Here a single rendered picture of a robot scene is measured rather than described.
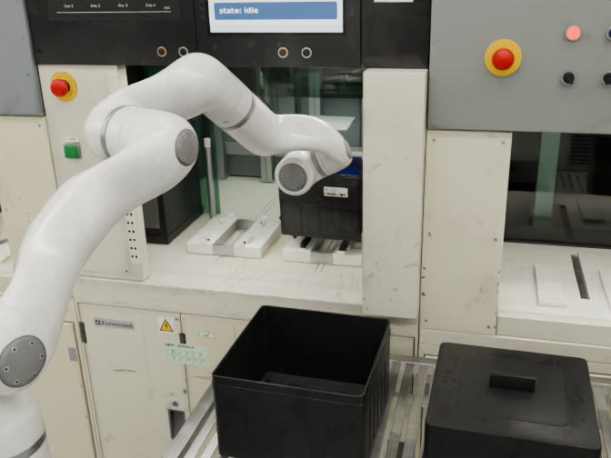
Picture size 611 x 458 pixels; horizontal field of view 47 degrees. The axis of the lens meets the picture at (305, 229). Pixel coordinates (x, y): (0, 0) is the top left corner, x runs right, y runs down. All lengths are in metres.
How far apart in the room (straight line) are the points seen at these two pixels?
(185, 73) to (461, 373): 0.75
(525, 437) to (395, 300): 0.44
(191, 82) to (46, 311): 0.44
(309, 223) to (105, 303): 0.56
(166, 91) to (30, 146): 0.66
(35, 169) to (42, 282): 0.80
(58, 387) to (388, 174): 1.13
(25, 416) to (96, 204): 0.32
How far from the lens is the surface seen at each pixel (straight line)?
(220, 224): 2.02
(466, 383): 1.37
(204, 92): 1.21
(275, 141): 1.36
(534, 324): 1.60
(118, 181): 1.09
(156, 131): 1.08
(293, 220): 1.78
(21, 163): 1.83
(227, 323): 1.73
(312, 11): 1.45
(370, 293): 1.54
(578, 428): 1.31
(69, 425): 2.14
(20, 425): 1.11
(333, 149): 1.42
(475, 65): 1.41
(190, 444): 1.42
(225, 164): 2.54
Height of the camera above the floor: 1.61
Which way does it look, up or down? 21 degrees down
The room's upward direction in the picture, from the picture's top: 2 degrees counter-clockwise
